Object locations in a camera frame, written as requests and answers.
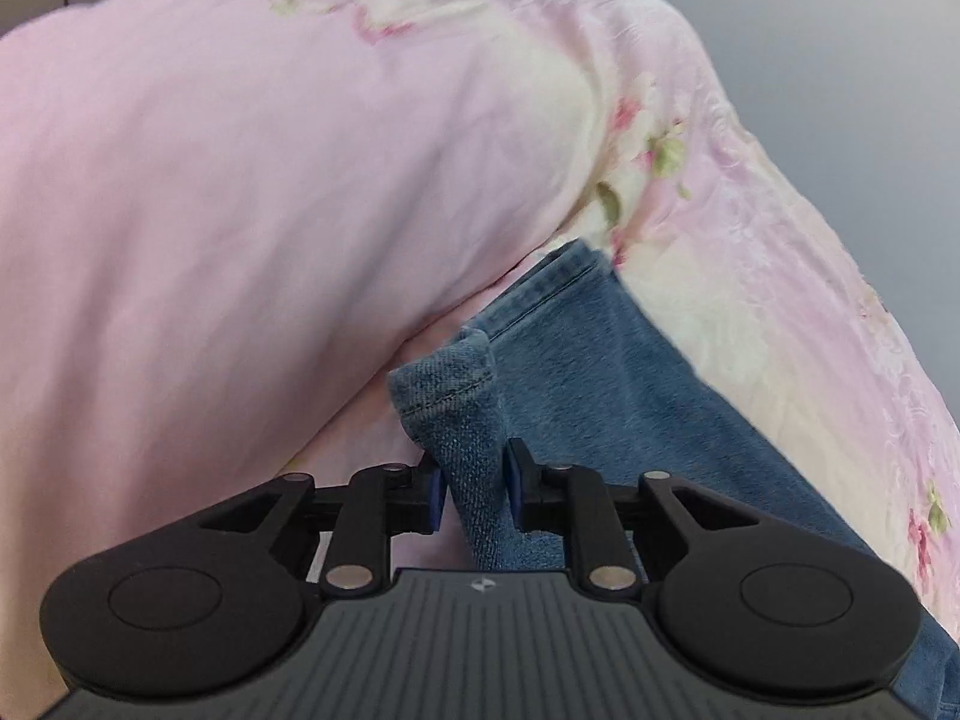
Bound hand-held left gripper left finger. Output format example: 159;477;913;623
196;454;451;598

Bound blue denim pants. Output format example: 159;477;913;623
388;238;960;720

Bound pink floral duvet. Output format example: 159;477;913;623
0;0;960;720

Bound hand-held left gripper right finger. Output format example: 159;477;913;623
504;439;758;592

